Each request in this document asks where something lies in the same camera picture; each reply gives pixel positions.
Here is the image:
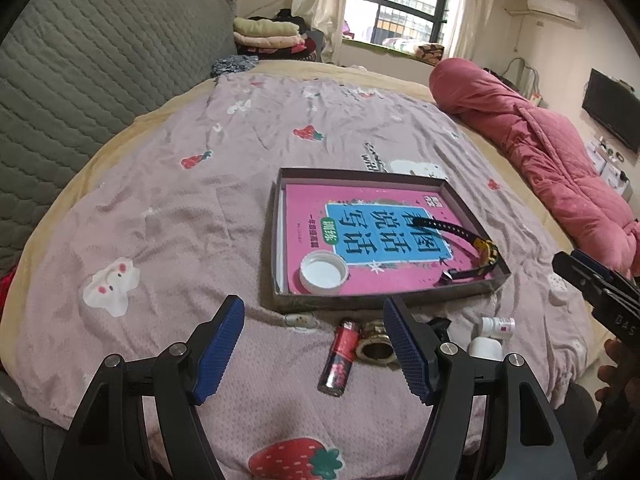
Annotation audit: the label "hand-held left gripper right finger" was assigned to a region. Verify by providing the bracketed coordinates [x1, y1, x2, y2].
[382, 296, 576, 480]

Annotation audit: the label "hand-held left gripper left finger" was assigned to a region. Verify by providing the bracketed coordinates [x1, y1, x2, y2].
[67, 295, 246, 480]

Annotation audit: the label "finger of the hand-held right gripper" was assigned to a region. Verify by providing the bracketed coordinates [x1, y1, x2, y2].
[552, 252, 617, 311]
[570, 249, 640, 292]

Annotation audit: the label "brass ring fitting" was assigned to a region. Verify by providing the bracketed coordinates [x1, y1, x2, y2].
[356, 321, 398, 365]

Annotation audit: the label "shallow grey cardboard box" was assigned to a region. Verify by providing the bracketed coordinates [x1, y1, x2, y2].
[260, 167, 512, 313]

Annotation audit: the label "red and black lighter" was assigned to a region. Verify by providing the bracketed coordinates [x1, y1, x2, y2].
[318, 318, 362, 397]

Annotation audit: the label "white earbuds case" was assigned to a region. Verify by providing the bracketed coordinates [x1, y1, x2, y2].
[467, 336, 503, 361]

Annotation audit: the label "small white spray bottle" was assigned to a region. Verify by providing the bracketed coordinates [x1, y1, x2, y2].
[474, 316, 516, 340]

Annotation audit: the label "person's right hand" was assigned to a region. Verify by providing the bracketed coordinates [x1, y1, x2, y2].
[595, 338, 627, 403]

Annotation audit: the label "pink children's book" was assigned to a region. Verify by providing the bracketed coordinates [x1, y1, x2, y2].
[280, 183, 498, 297]

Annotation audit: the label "pink quilted duvet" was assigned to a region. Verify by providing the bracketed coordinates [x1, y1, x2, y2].
[430, 58, 640, 277]

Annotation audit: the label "printed pink bedsheet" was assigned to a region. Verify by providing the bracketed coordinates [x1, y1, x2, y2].
[10, 72, 596, 480]

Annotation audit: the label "white plastic bottle cap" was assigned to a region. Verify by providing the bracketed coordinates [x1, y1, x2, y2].
[300, 251, 349, 295]

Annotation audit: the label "black and yellow wristwatch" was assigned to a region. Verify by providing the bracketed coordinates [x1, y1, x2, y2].
[411, 212, 500, 286]

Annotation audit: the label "black flat television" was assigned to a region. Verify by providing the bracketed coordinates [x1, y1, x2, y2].
[581, 67, 640, 153]

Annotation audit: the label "patterned cushions on windowsill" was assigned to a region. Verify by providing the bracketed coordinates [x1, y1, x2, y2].
[382, 37, 446, 61]

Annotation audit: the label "cream curtain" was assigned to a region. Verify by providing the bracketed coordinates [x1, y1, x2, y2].
[292, 0, 351, 66]
[442, 0, 501, 58]

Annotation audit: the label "dark patterned cloth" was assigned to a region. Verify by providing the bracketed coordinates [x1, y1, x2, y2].
[210, 55, 260, 78]

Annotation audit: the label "grey quilted sofa cover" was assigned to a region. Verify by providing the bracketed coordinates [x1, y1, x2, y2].
[0, 0, 238, 271]

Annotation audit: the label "stack of folded clothes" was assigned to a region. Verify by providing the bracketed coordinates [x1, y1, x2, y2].
[234, 16, 307, 56]

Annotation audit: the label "metal frame chair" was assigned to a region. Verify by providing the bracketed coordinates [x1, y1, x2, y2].
[500, 57, 543, 106]

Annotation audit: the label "white wall air conditioner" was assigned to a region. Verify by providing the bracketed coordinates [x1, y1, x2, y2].
[525, 0, 581, 23]

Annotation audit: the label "window with dark frame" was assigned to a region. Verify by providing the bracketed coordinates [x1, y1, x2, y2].
[345, 0, 458, 43]

